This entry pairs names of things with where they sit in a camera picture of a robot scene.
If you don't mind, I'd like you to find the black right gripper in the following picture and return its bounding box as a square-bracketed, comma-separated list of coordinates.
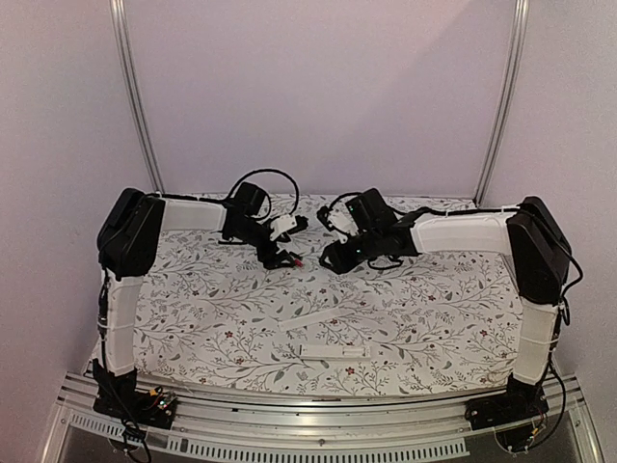
[319, 228, 383, 274]

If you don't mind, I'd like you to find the white remote battery cover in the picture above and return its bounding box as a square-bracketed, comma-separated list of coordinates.
[278, 309, 342, 332]

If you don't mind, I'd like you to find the white remote control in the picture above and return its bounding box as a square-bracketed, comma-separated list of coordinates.
[299, 344, 372, 361]

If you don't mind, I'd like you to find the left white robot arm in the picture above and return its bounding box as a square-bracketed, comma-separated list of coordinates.
[93, 182, 308, 427]

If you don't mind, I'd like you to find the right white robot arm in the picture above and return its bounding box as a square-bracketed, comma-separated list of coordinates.
[316, 188, 584, 429]

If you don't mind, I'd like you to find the floral patterned table mat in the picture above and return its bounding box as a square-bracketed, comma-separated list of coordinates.
[91, 192, 544, 399]

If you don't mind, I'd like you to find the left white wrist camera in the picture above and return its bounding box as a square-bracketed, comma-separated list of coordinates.
[269, 214, 309, 241]

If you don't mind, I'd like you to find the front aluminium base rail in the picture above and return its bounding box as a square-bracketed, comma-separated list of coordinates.
[40, 370, 604, 463]

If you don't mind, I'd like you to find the right aluminium frame post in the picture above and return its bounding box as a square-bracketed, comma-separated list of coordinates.
[473, 0, 529, 205]

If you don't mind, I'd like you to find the aluminium frame post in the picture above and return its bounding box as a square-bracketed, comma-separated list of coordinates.
[473, 0, 529, 205]
[109, 0, 165, 193]

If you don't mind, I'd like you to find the left aluminium frame post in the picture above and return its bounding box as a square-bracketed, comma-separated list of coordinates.
[109, 0, 165, 193]

